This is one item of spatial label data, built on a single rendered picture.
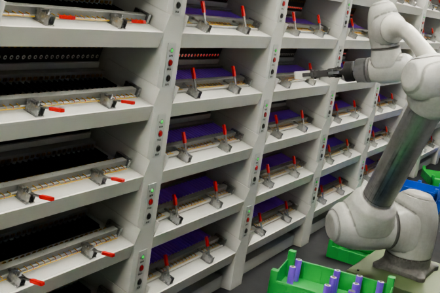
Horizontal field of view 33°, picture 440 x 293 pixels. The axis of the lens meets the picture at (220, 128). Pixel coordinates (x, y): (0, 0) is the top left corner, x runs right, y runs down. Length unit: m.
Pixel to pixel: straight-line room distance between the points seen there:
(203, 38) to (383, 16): 0.73
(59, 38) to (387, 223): 1.26
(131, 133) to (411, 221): 0.99
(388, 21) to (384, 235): 0.73
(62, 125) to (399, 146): 1.03
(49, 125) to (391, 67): 1.38
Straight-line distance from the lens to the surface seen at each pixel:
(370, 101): 3.98
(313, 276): 2.16
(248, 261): 3.04
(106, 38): 1.82
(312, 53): 3.33
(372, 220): 2.43
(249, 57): 2.67
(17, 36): 1.59
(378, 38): 2.68
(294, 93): 2.95
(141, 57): 2.06
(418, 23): 4.63
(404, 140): 2.27
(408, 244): 2.57
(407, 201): 2.56
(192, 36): 2.16
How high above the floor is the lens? 1.09
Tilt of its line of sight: 10 degrees down
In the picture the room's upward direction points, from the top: 9 degrees clockwise
